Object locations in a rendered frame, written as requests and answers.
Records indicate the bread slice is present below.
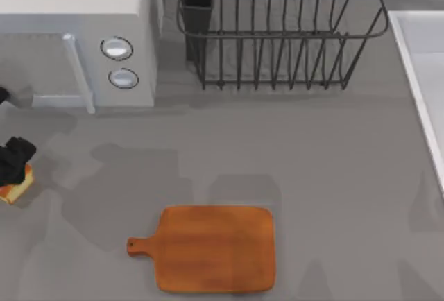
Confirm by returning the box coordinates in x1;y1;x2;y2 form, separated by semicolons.
0;162;36;205

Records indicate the large silver microwave knob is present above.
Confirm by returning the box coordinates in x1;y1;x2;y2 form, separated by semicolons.
99;35;135;62

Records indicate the microwave door handle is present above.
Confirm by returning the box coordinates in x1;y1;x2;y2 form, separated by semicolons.
32;33;96;114

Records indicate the small silver microwave knob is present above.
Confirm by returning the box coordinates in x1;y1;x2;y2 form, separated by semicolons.
108;67;140;90

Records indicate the black wire dish rack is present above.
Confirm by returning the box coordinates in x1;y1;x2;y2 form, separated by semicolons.
176;0;390;92

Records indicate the wooden cutting board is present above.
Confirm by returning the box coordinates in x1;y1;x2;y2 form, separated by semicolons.
126;205;278;295

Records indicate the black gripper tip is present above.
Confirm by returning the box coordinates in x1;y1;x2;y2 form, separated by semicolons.
0;136;37;186

